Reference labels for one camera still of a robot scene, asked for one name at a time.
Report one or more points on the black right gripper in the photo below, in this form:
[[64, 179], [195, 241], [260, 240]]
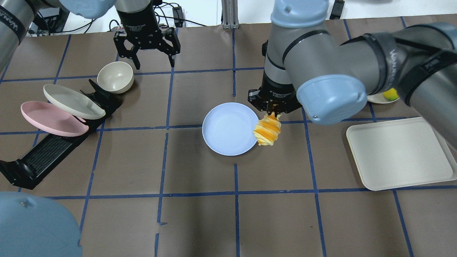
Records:
[[275, 86]]

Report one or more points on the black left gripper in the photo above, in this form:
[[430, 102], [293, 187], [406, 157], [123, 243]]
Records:
[[137, 20]]

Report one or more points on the orange striped bread loaf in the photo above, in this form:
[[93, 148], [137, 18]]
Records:
[[267, 130]]

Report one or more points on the blue plate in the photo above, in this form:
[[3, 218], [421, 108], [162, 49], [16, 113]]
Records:
[[228, 129]]

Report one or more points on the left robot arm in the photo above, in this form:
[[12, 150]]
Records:
[[33, 226]]

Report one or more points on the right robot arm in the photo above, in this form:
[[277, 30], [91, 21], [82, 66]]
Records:
[[306, 68]]

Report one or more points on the cream plate in rack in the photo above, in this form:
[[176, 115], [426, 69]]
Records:
[[73, 102]]

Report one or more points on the white plate under lemon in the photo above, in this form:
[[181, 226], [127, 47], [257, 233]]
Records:
[[380, 99]]

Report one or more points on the pink plate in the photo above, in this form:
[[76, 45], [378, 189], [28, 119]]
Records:
[[53, 120]]

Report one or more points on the black power adapter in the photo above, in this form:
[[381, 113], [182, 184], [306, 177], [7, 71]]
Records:
[[178, 16]]

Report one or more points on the cream bowl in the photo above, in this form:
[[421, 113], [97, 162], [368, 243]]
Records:
[[116, 77]]

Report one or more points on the yellow lemon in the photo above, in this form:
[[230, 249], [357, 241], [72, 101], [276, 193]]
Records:
[[391, 95]]

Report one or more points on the white rectangular tray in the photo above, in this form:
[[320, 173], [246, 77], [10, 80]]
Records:
[[400, 153]]

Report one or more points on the black dish rack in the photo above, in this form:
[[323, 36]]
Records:
[[28, 171]]

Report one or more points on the aluminium frame post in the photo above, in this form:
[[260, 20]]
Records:
[[230, 14]]

